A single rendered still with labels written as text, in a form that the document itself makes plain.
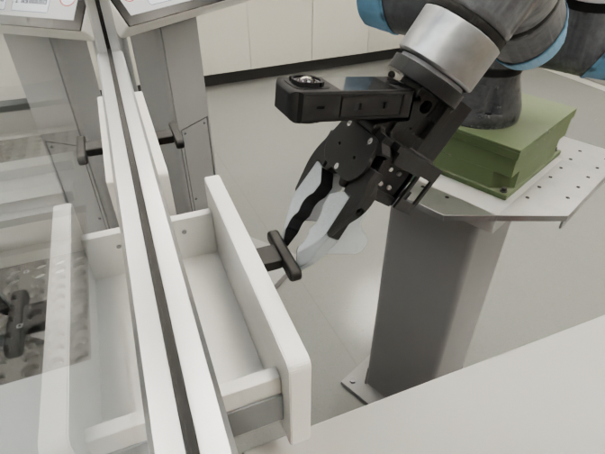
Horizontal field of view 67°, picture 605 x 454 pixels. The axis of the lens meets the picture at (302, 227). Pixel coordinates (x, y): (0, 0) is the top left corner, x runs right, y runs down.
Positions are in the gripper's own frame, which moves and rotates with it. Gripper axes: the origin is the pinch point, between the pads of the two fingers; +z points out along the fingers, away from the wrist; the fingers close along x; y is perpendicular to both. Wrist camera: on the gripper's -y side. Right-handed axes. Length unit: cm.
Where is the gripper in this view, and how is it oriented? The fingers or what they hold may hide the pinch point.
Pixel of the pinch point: (292, 244)
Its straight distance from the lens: 45.6
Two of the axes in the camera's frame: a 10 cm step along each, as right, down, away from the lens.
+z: -5.3, 7.8, 3.2
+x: -3.7, -5.6, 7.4
